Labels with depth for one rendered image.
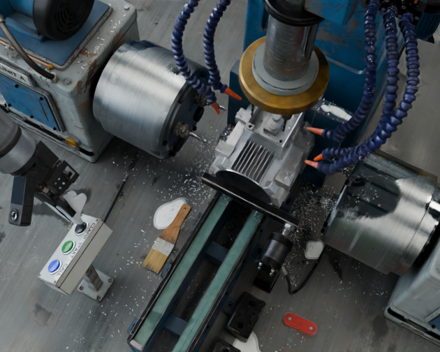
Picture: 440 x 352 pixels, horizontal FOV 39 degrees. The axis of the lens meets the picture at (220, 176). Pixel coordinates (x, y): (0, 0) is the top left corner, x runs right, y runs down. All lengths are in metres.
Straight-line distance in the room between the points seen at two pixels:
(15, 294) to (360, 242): 0.86
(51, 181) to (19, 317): 0.48
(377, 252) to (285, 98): 0.40
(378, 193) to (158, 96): 0.53
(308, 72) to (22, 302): 0.92
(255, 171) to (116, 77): 0.38
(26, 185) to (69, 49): 0.38
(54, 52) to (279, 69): 0.57
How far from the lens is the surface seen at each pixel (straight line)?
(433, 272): 1.33
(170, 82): 1.44
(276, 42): 1.13
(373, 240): 1.37
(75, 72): 1.49
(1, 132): 1.22
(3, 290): 1.69
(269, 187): 1.39
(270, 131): 1.42
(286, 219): 1.44
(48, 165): 1.31
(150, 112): 1.43
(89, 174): 1.75
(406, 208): 1.36
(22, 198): 1.28
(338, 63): 1.49
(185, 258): 1.51
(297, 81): 1.22
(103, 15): 1.56
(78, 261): 1.38
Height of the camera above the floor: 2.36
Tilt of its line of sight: 65 degrees down
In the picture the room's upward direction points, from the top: 3 degrees clockwise
